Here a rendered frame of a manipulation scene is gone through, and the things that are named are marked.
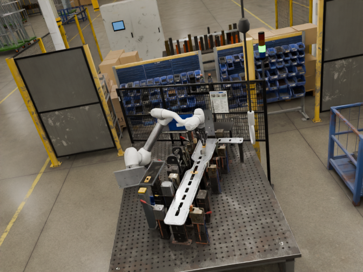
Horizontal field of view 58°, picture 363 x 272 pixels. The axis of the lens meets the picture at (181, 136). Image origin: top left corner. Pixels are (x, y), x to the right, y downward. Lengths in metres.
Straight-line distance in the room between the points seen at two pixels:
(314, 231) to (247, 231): 1.18
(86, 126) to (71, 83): 0.77
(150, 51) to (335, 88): 5.85
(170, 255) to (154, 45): 7.84
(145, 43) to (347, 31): 6.04
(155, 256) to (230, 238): 0.67
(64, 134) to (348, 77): 4.85
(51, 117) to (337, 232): 4.55
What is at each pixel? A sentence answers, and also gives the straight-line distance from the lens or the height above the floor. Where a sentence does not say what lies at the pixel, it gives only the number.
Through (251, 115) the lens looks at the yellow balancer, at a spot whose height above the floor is 2.52.
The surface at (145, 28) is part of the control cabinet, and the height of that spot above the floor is 1.20.
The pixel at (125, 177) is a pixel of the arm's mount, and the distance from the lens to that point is 3.80.
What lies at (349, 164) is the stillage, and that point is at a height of 0.16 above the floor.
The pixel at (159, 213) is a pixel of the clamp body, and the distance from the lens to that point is 2.91.
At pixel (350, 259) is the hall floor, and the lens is 3.88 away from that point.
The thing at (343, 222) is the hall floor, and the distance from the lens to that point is 4.22.
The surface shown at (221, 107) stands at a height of 1.23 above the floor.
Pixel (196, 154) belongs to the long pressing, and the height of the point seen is 1.00.
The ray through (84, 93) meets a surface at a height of 1.25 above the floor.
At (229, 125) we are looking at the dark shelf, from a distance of 3.99.
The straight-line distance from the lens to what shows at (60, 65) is 5.47.
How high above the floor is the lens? 2.94
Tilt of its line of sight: 29 degrees down
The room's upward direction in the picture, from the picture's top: 11 degrees counter-clockwise
